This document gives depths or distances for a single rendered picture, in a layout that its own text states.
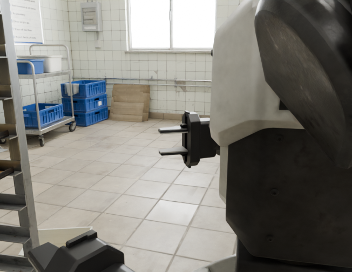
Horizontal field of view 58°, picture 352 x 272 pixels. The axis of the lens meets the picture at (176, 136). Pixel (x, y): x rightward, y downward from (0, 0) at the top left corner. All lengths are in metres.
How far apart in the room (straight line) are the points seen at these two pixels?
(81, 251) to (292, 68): 0.18
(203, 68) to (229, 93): 4.52
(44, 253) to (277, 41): 0.24
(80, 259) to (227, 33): 0.23
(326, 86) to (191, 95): 4.75
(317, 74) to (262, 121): 0.14
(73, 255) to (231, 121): 0.18
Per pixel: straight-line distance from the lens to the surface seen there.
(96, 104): 4.91
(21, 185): 0.88
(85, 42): 5.58
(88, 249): 0.24
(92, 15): 5.37
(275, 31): 0.19
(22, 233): 0.95
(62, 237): 1.85
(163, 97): 5.04
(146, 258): 1.80
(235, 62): 0.31
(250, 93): 0.30
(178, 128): 0.69
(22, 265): 1.00
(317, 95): 0.19
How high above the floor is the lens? 1.05
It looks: 15 degrees down
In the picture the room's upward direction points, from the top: straight up
